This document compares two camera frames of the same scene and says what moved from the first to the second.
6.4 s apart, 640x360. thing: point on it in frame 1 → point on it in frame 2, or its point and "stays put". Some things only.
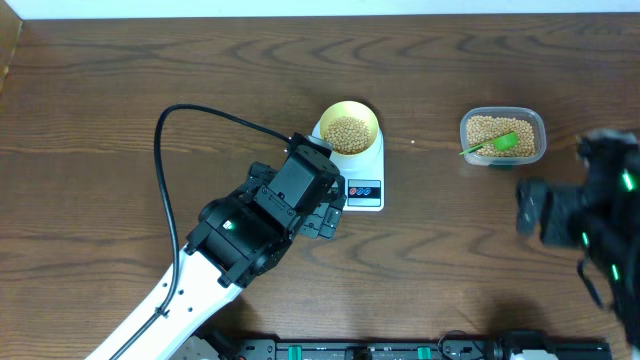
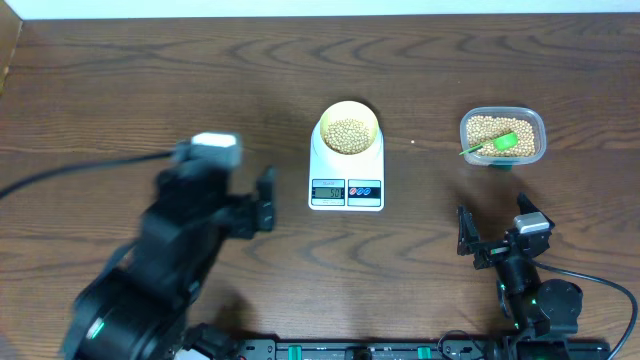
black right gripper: (560, 200) → (468, 235)
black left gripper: (315, 222) → (245, 218)
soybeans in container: (485, 128) stays put
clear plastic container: (502, 135) stays put
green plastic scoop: (504, 142) stays put
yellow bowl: (351, 126) stays put
